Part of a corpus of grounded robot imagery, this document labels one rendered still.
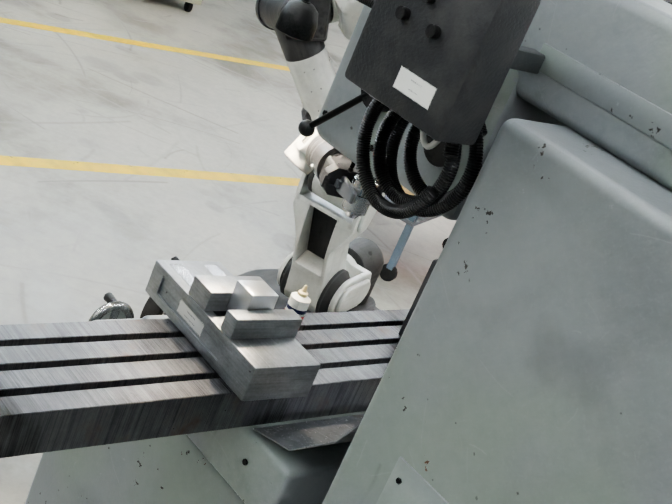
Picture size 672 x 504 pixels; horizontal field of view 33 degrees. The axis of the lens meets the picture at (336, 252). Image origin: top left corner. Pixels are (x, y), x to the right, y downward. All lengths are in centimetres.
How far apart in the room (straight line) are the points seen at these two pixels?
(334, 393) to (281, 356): 20
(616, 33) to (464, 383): 52
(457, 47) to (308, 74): 101
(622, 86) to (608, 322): 34
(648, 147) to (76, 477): 144
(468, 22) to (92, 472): 138
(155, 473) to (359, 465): 63
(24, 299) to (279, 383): 204
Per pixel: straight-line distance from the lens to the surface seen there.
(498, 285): 156
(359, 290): 308
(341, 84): 196
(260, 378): 192
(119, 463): 237
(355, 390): 218
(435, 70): 147
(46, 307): 389
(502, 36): 145
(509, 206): 155
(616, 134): 161
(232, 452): 206
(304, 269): 295
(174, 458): 222
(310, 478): 201
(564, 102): 166
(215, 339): 199
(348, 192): 202
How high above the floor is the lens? 187
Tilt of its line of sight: 21 degrees down
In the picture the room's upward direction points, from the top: 24 degrees clockwise
